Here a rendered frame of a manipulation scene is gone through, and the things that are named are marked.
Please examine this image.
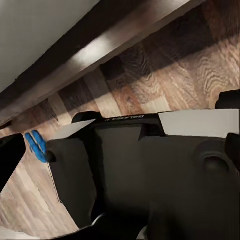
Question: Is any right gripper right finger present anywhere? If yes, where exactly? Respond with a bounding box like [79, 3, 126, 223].
[224, 133, 240, 172]

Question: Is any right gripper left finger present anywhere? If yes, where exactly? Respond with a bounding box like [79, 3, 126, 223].
[0, 133, 26, 192]

